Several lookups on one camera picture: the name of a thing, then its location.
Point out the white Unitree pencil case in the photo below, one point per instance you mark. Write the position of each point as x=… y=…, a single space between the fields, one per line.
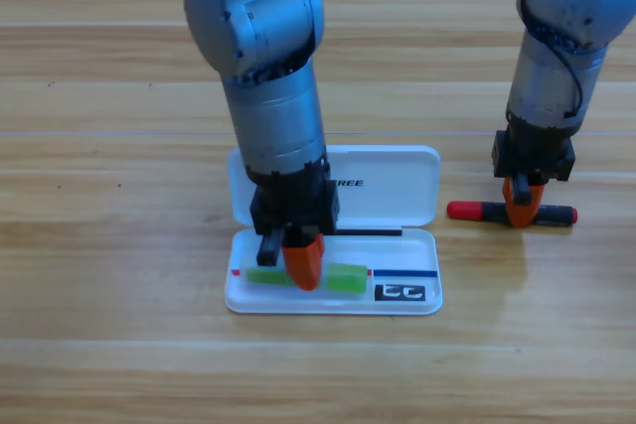
x=387 y=195

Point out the black eraser with white print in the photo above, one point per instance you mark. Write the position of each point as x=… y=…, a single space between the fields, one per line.
x=400 y=293

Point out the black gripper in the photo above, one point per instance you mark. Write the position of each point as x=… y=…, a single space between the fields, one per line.
x=536 y=156
x=298 y=205

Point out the green highlighter pen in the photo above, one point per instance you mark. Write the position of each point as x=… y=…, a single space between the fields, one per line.
x=345 y=277

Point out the red and black marker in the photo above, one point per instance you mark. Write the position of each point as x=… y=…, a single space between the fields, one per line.
x=472 y=210

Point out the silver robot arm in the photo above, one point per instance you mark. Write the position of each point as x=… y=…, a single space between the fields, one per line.
x=268 y=46
x=561 y=22

